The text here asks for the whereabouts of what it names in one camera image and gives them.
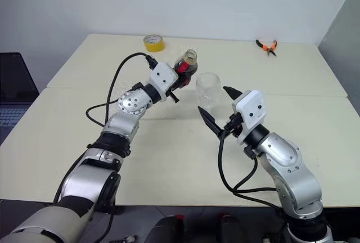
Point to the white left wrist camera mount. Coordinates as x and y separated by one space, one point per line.
163 77

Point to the yellow tape roll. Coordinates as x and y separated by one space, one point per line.
153 43

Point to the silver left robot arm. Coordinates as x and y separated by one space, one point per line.
90 175

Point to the orange and black pliers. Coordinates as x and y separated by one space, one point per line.
266 47

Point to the clear glass cup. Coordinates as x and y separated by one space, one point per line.
208 89

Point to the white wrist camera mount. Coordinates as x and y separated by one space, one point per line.
251 110
163 77

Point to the dark rounded shape with red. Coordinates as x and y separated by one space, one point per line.
233 229
166 230

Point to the dark soda bottle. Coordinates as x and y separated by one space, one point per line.
190 57

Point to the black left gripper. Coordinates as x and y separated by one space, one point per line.
173 94

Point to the dark laptop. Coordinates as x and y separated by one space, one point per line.
15 91

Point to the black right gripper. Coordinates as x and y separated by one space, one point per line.
234 126

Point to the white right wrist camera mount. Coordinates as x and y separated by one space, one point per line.
251 110

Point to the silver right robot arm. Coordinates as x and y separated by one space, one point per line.
292 170

